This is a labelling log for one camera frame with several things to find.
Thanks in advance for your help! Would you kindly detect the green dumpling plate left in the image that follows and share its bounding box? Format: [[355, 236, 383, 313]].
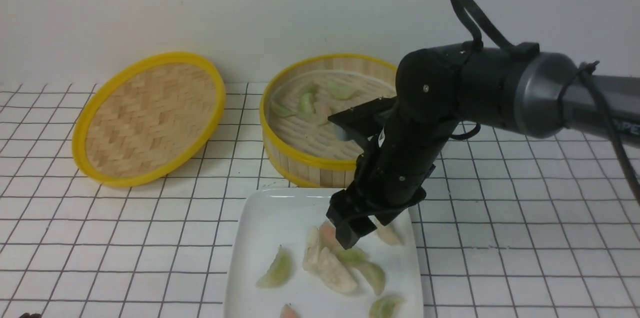
[[255, 245, 294, 289]]

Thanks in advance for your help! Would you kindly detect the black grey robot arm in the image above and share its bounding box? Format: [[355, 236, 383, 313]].
[[326, 42, 640, 249]]

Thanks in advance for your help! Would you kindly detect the pale dumpling steamer front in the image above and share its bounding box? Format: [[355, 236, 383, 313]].
[[310, 101, 332, 126]]

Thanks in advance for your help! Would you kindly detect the white square plate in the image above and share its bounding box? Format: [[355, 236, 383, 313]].
[[223, 188, 424, 318]]

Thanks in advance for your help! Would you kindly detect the pale green dumpling steamer left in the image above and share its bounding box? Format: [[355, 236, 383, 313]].
[[270, 101, 297, 118]]

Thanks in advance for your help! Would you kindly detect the pink dumpling plate centre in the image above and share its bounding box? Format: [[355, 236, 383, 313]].
[[318, 220, 343, 252]]

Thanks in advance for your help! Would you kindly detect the green dumpling steamer back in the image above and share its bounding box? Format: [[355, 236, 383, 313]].
[[326, 81, 356, 100]]

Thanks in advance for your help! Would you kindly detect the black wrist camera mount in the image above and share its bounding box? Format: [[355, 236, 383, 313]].
[[327, 97, 397, 150]]

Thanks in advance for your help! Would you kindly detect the bamboo steamer lid yellow rim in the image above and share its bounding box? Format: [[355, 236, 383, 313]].
[[71, 52, 226, 188]]

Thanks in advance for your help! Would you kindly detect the green dumpling plate bottom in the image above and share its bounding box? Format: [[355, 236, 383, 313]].
[[368, 294, 406, 318]]

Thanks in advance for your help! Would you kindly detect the bamboo steamer basket yellow rim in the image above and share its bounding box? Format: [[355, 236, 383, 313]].
[[259, 54, 396, 188]]

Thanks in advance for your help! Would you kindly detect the pink dumpling plate bottom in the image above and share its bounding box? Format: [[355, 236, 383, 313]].
[[279, 304, 300, 318]]

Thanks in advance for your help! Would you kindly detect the pink dumpling plate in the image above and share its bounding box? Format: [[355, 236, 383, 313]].
[[318, 220, 343, 252], [279, 304, 300, 318]]

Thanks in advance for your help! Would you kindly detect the white dumpling plate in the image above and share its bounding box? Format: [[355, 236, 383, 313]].
[[302, 226, 323, 275], [374, 218, 403, 247]]

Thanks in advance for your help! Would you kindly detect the dark object bottom left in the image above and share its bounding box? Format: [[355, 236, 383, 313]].
[[19, 312, 42, 318]]

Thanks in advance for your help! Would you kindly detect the white dumpling plate right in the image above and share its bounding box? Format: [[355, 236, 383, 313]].
[[374, 218, 403, 247]]

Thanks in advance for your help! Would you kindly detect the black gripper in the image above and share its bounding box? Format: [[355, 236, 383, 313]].
[[326, 103, 458, 249]]

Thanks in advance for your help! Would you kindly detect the white dumpling plate centre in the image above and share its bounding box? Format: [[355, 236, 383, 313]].
[[302, 226, 323, 275]]

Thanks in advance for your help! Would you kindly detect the pale green dumpling plate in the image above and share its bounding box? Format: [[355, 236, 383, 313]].
[[355, 261, 387, 296]]

